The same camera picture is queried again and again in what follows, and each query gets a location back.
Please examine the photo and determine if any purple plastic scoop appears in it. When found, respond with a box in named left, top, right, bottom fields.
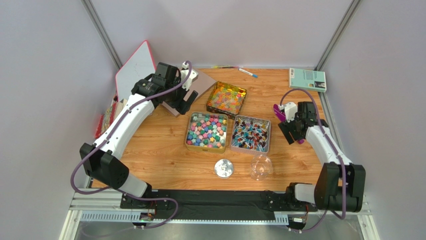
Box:
left=273, top=103, right=305, bottom=145

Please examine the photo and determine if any clear plastic jar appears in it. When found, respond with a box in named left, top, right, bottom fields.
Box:
left=250, top=154, right=273, bottom=181

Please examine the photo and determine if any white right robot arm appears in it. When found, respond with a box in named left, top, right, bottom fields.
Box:
left=273, top=101, right=366, bottom=213

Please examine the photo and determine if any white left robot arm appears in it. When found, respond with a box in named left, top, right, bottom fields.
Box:
left=76, top=60, right=199, bottom=198

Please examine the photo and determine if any gold tin of star candies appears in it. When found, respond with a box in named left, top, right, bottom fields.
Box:
left=184, top=112, right=229, bottom=154

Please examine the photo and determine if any gold tin of gummy candies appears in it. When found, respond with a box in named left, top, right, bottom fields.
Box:
left=206, top=81, right=247, bottom=120

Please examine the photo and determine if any brown cardboard sheet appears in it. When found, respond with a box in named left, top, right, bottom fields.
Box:
left=161, top=68, right=217, bottom=117

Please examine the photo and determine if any pink tin of lollipops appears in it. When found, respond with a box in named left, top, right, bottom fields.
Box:
left=230, top=115, right=272, bottom=155

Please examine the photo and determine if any white board with red rim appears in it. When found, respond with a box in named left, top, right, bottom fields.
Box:
left=115, top=40, right=156, bottom=101

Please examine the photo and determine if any teal book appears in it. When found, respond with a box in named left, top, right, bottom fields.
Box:
left=288, top=68, right=327, bottom=93

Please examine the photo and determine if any yellow pink pen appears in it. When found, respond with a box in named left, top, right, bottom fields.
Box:
left=211, top=65, right=244, bottom=69

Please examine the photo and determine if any white blue marker pen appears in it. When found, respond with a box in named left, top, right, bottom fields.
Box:
left=238, top=68, right=258, bottom=78

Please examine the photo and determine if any stack of books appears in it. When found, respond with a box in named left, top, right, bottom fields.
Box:
left=94, top=98, right=128, bottom=139

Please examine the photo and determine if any silver jar lid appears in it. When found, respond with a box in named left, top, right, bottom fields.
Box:
left=214, top=159, right=234, bottom=179

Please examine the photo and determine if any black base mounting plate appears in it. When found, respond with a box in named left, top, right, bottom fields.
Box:
left=120, top=189, right=317, bottom=221

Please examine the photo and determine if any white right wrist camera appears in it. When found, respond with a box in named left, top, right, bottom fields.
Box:
left=279, top=102, right=298, bottom=122

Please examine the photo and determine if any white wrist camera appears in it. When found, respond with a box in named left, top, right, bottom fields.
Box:
left=180, top=60, right=199, bottom=91
left=279, top=102, right=298, bottom=122

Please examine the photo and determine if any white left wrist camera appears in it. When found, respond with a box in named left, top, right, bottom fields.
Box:
left=180, top=60, right=199, bottom=91

